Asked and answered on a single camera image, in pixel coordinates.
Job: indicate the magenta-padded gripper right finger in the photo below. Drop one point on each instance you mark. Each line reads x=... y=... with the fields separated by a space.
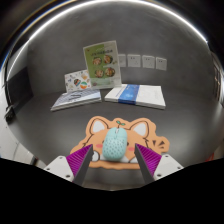
x=166 y=166

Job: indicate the white book with blue stripe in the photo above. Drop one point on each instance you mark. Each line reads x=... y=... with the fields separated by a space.
x=146 y=96

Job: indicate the light blue perforated computer mouse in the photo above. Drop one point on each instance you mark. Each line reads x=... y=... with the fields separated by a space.
x=115 y=145

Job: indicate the small white illustrated card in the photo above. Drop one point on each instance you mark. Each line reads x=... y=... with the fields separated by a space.
x=77 y=81

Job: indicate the grey patterned booklet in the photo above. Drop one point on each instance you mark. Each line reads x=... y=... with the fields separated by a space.
x=75 y=99

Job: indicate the white wall socket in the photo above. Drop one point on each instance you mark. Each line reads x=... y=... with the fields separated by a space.
x=161 y=63
x=123 y=61
x=134 y=61
x=148 y=61

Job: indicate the green food flyer stand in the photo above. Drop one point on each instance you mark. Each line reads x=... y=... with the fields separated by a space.
x=101 y=65

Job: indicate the orange cat-shaped mouse pad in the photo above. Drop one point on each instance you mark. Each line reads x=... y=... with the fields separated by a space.
x=146 y=138

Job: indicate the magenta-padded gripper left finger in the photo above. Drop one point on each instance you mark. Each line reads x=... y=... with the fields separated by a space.
x=60 y=166

